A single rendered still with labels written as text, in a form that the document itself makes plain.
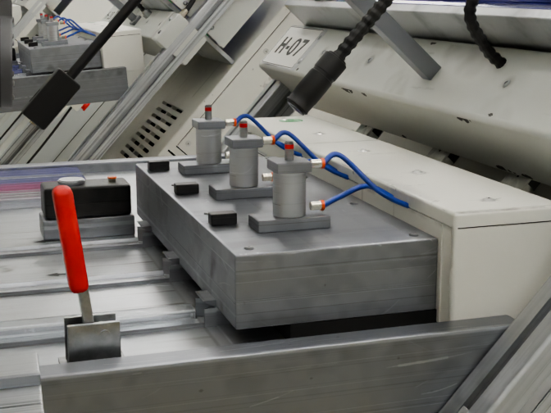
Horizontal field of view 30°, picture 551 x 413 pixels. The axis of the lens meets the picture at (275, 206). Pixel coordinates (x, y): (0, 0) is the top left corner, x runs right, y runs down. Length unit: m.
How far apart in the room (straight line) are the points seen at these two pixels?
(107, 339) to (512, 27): 0.39
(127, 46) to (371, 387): 1.48
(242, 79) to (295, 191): 1.41
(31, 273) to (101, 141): 1.19
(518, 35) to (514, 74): 0.03
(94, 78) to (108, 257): 1.18
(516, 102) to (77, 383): 0.38
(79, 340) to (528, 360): 0.26
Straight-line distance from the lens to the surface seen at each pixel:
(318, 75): 0.69
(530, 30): 0.79
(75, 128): 9.49
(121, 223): 0.92
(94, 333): 0.60
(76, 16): 5.27
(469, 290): 0.66
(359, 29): 0.70
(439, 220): 0.66
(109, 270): 0.81
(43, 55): 2.03
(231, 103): 2.07
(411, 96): 0.90
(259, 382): 0.60
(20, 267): 0.84
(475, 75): 0.84
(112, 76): 2.01
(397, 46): 0.88
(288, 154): 0.67
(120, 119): 1.99
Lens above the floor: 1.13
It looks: 2 degrees up
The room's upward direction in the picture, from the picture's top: 40 degrees clockwise
